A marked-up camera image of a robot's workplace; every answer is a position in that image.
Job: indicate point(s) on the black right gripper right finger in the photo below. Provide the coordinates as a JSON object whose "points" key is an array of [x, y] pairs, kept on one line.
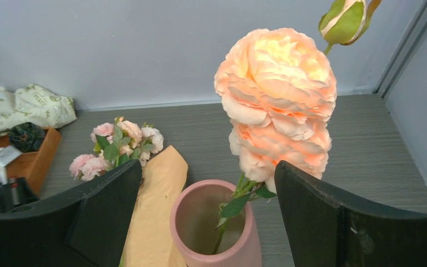
{"points": [[329, 226]]}

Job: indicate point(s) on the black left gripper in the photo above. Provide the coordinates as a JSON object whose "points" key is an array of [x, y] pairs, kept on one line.
{"points": [[15, 194]]}

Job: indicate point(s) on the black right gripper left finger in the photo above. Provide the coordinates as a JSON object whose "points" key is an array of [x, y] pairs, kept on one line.
{"points": [[86, 225]]}

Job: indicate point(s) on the green orange wrapping paper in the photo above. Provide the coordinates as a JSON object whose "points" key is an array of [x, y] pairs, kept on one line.
{"points": [[149, 241]]}

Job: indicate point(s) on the pink cylindrical vase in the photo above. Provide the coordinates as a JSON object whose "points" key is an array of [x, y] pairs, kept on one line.
{"points": [[193, 226]]}

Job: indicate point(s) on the peach rose flower stem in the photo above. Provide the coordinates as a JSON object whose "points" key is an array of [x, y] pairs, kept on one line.
{"points": [[279, 91]]}

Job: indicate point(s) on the green paper flower bouquet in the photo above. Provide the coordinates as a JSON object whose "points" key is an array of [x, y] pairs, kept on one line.
{"points": [[114, 144]]}

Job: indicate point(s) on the orange wooden compartment tray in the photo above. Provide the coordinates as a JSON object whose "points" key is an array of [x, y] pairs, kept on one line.
{"points": [[34, 166]]}

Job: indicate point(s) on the dark rolled sock top right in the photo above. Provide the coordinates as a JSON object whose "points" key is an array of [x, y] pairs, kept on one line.
{"points": [[27, 137]]}

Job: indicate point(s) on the cream printed cloth bag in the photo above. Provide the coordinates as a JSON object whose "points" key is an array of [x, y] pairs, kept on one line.
{"points": [[37, 105]]}

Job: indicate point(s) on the aluminium frame rail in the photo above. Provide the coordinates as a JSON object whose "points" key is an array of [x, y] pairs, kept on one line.
{"points": [[412, 39]]}

